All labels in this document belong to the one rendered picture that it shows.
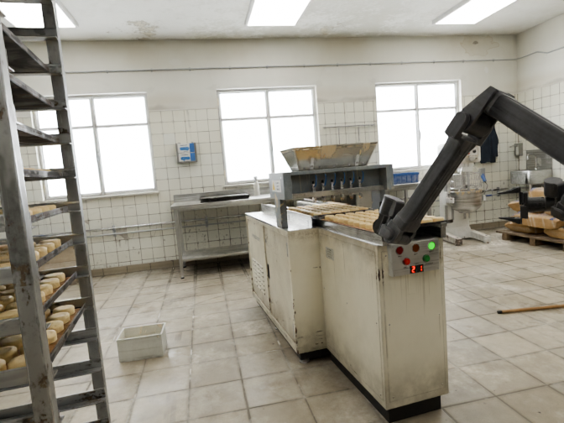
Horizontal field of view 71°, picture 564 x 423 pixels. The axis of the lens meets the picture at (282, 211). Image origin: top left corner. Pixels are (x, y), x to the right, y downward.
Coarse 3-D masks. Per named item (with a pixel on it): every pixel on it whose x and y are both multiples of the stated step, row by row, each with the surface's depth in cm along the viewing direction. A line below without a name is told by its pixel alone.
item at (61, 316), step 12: (48, 312) 102; (60, 312) 100; (72, 312) 104; (60, 324) 92; (12, 336) 86; (48, 336) 85; (60, 336) 89; (0, 348) 80; (12, 348) 79; (0, 360) 74; (12, 360) 74; (24, 360) 73
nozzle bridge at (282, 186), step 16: (272, 176) 250; (288, 176) 228; (304, 176) 240; (320, 176) 243; (336, 176) 246; (352, 176) 249; (368, 176) 252; (384, 176) 248; (272, 192) 254; (288, 192) 229; (304, 192) 241; (320, 192) 238; (336, 192) 241; (352, 192) 245; (384, 192) 259
